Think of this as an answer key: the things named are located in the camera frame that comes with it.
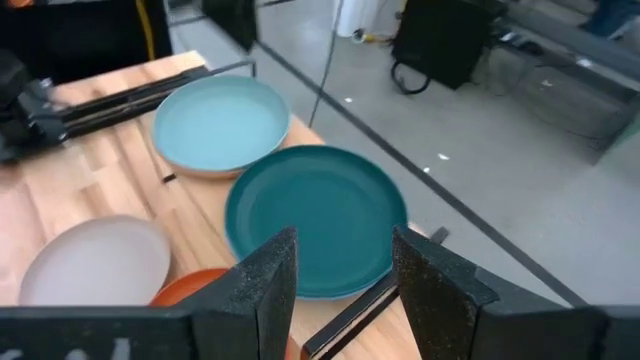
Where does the red-orange plate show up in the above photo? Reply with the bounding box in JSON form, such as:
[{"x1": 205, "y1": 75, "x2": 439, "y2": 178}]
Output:
[{"x1": 148, "y1": 267, "x2": 232, "y2": 308}]

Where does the black case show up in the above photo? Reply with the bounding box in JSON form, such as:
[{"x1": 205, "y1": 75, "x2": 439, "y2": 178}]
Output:
[{"x1": 392, "y1": 0, "x2": 504, "y2": 91}]

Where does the light blue plate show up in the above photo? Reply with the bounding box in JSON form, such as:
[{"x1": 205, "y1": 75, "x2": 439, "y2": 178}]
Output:
[{"x1": 152, "y1": 74, "x2": 292, "y2": 176}]

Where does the dark teal plate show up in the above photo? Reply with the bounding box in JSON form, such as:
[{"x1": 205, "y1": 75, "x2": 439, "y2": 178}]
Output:
[{"x1": 223, "y1": 144, "x2": 409, "y2": 301}]

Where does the black box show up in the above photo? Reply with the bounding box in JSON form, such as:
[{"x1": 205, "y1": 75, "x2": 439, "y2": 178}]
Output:
[{"x1": 201, "y1": 0, "x2": 260, "y2": 53}]

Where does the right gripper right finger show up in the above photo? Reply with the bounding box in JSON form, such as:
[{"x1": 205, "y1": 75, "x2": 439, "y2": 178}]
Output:
[{"x1": 392, "y1": 225, "x2": 640, "y2": 360}]

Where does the yellow cable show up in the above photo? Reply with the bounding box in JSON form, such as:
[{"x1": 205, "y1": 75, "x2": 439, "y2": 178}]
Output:
[{"x1": 134, "y1": 0, "x2": 157, "y2": 62}]

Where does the thin metal pole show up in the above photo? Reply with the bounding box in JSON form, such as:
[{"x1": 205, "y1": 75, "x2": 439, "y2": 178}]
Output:
[{"x1": 308, "y1": 0, "x2": 346, "y2": 129}]

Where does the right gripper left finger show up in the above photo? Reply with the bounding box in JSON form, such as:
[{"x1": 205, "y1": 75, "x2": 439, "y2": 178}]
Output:
[{"x1": 0, "y1": 227, "x2": 299, "y2": 360}]

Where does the cream plate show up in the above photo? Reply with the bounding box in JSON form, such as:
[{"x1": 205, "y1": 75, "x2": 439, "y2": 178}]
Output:
[{"x1": 18, "y1": 214, "x2": 172, "y2": 307}]

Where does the white roll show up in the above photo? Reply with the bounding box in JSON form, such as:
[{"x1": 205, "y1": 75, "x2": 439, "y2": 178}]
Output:
[{"x1": 333, "y1": 0, "x2": 382, "y2": 39}]

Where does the black cable loop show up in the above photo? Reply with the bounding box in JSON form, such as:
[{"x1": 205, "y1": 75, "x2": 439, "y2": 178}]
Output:
[{"x1": 389, "y1": 60, "x2": 432, "y2": 96}]

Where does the black cabinet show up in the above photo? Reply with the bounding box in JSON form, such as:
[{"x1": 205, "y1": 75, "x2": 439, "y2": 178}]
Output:
[{"x1": 0, "y1": 0, "x2": 174, "y2": 85}]

